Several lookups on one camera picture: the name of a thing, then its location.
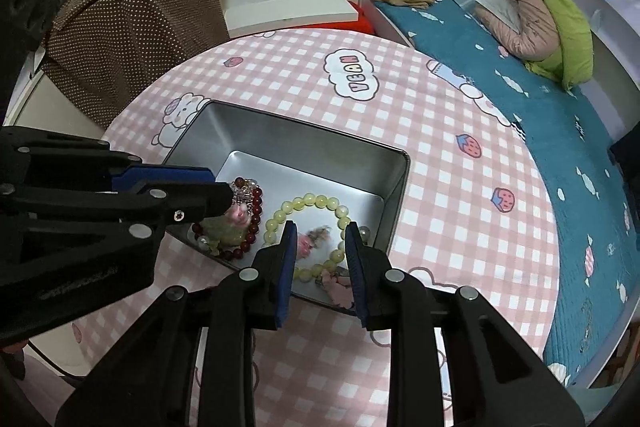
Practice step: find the brown dotted cloth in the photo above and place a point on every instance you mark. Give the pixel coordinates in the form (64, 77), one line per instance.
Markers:
(125, 22)

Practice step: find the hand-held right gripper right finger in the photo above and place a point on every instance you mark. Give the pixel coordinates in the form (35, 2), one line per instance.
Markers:
(354, 267)

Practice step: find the white cabinet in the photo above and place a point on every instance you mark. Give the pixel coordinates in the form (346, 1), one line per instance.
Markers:
(55, 107)

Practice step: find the white board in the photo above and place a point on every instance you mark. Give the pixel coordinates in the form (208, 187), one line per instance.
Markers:
(285, 14)

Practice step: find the pink and green quilt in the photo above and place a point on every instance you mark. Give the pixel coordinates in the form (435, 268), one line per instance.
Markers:
(520, 17)

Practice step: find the silver metal tin box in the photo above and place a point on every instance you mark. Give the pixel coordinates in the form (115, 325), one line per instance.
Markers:
(300, 142)

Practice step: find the white pillow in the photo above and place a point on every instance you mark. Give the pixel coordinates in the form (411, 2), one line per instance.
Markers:
(495, 4)

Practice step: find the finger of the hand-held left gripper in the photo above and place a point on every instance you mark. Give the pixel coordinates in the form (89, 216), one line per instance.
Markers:
(160, 176)
(175, 202)

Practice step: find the red bench white top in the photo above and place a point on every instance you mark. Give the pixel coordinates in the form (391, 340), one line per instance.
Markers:
(365, 22)

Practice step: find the green padded jacket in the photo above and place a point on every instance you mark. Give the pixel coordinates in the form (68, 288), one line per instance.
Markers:
(565, 42)

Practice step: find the pink checked tablecloth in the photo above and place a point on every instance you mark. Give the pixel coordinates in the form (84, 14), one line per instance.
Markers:
(450, 207)

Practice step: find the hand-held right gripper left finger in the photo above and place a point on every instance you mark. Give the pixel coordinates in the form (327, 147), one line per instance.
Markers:
(287, 267)

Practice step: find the teal printed bed blanket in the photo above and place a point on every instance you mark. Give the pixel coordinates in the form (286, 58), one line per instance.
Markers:
(550, 107)

